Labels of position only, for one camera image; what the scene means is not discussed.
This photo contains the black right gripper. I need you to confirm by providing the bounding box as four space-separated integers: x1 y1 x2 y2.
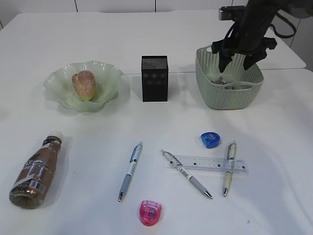
211 0 278 72

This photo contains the white paper ball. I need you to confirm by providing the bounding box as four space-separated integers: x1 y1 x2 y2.
212 76 227 85

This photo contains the grey paper ball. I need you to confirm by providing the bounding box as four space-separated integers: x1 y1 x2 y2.
229 85 246 90

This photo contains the brown bread roll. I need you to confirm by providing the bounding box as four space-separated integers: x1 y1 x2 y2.
71 70 96 101

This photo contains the brown coffee bottle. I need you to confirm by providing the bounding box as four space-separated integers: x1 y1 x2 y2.
9 131 63 210

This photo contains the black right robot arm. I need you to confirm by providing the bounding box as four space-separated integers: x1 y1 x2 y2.
211 0 313 72

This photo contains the green plastic woven basket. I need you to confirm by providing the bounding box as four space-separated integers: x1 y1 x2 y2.
195 46 264 110

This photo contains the black pen holder box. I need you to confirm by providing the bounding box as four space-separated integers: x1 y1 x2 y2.
141 55 169 102

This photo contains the blue pencil sharpener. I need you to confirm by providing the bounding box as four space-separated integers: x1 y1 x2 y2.
200 132 221 149

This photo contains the beige ballpoint pen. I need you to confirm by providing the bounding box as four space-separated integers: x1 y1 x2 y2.
223 141 237 197

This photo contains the grey white ballpoint pen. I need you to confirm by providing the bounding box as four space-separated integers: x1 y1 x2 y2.
160 149 213 199

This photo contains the blue white ballpoint pen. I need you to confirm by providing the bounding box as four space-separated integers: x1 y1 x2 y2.
118 141 143 202

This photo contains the pink pencil sharpener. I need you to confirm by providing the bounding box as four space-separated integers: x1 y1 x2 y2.
139 200 162 226

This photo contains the green wavy glass plate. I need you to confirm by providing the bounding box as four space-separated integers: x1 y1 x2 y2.
44 61 123 113

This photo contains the clear plastic ruler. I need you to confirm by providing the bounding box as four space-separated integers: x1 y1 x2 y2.
175 155 248 173

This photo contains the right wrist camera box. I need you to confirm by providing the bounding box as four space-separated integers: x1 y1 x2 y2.
219 5 246 22

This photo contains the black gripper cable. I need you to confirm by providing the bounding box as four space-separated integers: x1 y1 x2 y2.
270 9 297 38

